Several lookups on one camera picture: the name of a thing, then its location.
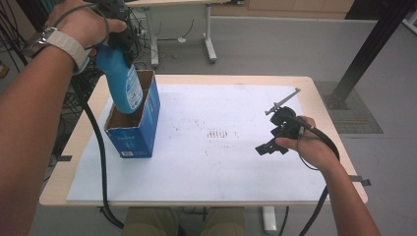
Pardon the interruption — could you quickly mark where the thin black wrist cord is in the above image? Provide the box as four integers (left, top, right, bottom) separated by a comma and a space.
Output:
53, 2, 111, 51
296, 127, 322, 172

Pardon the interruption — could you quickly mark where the blue cardboard box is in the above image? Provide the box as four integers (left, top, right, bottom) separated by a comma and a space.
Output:
103, 69, 161, 159

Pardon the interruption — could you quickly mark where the thick black right gripper cable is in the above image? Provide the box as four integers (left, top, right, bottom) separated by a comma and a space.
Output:
297, 125, 341, 236

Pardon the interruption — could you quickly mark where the grey grid floor mat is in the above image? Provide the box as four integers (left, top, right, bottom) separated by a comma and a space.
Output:
314, 81, 385, 135

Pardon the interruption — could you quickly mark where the blue detergent bottle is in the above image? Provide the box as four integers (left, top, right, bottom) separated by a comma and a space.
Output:
95, 43, 145, 115

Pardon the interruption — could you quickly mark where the person's leg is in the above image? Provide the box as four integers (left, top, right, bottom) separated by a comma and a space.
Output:
121, 206, 180, 236
200, 206, 246, 236

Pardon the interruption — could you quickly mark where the black metal stand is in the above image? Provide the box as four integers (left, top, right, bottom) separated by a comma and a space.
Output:
15, 0, 55, 26

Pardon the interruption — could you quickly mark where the person's left hand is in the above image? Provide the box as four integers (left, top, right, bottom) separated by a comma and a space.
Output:
45, 0, 128, 57

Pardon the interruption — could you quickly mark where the white-legged desk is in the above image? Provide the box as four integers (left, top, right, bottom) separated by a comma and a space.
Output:
125, 0, 246, 69

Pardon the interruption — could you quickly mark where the tangle of black cables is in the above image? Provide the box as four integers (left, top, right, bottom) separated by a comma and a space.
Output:
0, 0, 99, 158

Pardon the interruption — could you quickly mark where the white paper sheet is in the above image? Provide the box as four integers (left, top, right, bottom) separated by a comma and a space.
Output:
66, 83, 328, 204

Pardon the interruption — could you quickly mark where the person's right hand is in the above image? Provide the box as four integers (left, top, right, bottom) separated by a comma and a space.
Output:
274, 115, 340, 173

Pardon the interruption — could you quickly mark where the person's left leg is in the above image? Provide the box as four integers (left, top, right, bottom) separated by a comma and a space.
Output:
121, 206, 180, 236

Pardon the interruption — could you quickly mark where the thin black right wrist cord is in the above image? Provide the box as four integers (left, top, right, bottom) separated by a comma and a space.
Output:
296, 127, 322, 172

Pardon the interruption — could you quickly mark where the thin black cable under table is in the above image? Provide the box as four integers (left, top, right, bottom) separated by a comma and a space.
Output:
279, 206, 290, 236

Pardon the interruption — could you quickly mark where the white table leg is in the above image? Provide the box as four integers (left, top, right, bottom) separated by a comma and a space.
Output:
262, 206, 278, 236

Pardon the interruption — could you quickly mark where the thick black left gripper cable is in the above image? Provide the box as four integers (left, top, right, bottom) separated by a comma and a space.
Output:
73, 74, 126, 230

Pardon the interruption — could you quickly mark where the black metal post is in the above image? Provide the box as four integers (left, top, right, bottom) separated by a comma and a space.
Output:
325, 0, 417, 111

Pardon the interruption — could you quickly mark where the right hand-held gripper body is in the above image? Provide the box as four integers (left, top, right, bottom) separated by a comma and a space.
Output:
264, 87, 308, 141

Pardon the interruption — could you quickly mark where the person's right leg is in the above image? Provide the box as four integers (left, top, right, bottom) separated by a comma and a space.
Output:
200, 206, 246, 236

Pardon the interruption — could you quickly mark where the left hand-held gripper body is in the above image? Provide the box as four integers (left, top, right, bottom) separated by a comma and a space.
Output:
92, 0, 138, 39

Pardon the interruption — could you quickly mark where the beige band wristwatch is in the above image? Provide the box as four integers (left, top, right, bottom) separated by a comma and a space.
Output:
24, 25, 91, 75

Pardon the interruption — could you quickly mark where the thin black left wrist cord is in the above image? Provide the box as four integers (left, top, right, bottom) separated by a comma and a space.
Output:
53, 2, 111, 51

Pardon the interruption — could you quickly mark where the thick black gripper cable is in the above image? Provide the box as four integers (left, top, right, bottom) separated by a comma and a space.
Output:
297, 125, 341, 236
73, 74, 126, 230

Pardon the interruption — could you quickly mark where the light wooden table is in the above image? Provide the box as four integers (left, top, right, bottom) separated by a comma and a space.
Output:
38, 74, 369, 207

